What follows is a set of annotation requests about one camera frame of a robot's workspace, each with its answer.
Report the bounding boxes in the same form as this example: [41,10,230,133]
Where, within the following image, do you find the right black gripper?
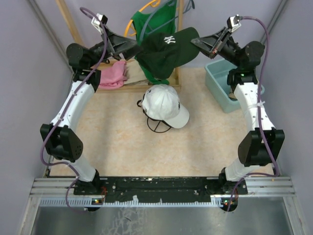
[190,27,241,68]

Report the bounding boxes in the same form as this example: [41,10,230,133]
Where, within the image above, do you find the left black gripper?
[89,23,144,68]

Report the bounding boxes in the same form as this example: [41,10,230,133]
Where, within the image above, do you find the black cap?
[136,27,200,80]

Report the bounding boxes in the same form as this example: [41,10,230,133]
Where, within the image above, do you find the wooden clothes rack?
[55,0,184,93]

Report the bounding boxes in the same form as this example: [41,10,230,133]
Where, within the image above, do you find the white cap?
[141,84,190,129]

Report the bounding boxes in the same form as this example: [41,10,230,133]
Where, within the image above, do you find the black wire hat stand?
[136,99,172,134]

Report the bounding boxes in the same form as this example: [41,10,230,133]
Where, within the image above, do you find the khaki cap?
[228,90,237,101]

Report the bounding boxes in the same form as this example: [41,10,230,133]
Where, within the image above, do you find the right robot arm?
[191,27,285,194]

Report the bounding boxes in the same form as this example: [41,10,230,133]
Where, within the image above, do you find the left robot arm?
[40,29,140,194]

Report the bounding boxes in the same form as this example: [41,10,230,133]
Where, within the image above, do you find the light blue plastic bin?
[204,58,266,114]

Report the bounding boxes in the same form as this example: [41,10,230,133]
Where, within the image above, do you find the yellow clothes hanger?
[124,0,161,37]

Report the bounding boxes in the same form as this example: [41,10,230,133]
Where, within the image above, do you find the beige folded cloth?
[124,60,149,86]

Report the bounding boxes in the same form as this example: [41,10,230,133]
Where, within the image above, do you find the pink folded cloth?
[98,61,127,90]

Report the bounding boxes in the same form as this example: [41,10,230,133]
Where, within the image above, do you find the green tank top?
[131,1,177,85]

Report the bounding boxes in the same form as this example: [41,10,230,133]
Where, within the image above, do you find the grey-blue clothes hanger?
[132,0,195,43]

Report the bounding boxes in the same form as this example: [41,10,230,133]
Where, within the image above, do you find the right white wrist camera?
[227,14,242,33]

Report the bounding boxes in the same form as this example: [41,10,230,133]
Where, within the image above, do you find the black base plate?
[74,175,236,203]

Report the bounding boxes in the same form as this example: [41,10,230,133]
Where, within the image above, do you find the aluminium rail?
[30,177,295,210]

